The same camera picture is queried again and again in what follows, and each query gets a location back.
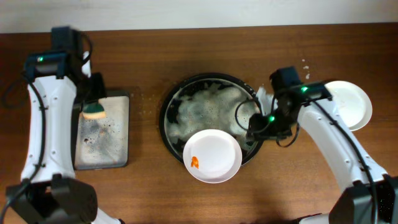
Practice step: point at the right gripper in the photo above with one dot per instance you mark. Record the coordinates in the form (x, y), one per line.
(259, 125)

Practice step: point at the pinkish white plate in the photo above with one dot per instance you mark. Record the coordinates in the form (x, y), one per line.
(212, 156)

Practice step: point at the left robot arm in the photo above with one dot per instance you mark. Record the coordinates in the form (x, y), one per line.
(61, 87)

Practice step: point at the rectangular black soap tray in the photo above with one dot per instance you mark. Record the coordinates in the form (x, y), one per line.
(102, 143)

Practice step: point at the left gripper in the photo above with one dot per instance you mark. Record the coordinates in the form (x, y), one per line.
(94, 92)

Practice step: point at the green yellow sponge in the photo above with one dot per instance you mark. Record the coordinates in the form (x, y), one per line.
(93, 111)

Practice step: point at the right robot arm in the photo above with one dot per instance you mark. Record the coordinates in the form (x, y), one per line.
(369, 193)

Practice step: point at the round black tray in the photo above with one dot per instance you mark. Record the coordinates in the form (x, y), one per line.
(208, 101)

